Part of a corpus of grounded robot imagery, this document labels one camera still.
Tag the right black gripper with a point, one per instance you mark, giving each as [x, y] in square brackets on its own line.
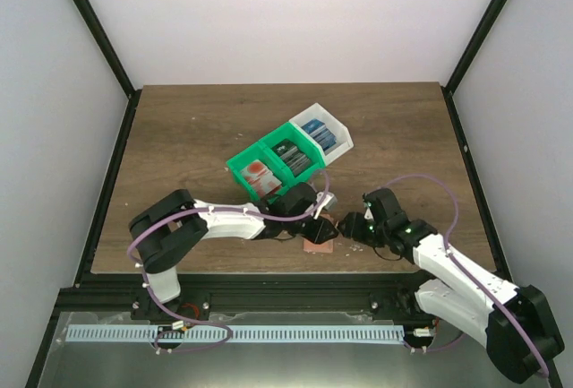
[353, 228]

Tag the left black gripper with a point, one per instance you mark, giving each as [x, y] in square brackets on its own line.
[322, 227]

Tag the pink leather card holder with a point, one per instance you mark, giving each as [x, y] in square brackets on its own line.
[310, 247]

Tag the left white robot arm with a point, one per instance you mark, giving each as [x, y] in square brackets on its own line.
[168, 230]

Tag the black card stack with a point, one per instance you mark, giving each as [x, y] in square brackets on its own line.
[294, 158]

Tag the red white card stack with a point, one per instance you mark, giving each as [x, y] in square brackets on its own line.
[260, 178]

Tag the blue card stack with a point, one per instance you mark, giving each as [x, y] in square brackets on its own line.
[320, 133]

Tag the middle green bin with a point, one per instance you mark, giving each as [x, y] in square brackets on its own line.
[290, 132]

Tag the green bin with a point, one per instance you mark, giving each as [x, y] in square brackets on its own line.
[260, 151]
[290, 132]

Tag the white bin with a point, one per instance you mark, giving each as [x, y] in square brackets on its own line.
[344, 140]

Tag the left green bin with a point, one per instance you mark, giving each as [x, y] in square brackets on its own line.
[260, 151]

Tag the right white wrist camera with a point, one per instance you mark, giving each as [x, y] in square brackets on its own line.
[368, 215]

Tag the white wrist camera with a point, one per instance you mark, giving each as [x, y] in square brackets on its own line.
[368, 215]
[325, 200]

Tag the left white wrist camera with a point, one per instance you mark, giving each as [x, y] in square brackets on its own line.
[325, 200]

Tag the black aluminium front rail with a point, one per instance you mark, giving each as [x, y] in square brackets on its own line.
[236, 293]

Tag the light blue cable duct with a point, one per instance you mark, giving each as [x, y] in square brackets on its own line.
[261, 334]

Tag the right black frame post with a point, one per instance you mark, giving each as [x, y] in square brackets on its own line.
[480, 34]

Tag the black frame post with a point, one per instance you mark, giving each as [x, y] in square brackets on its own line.
[480, 34]
[105, 46]

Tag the left black frame post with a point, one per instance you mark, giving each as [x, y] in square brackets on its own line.
[105, 46]

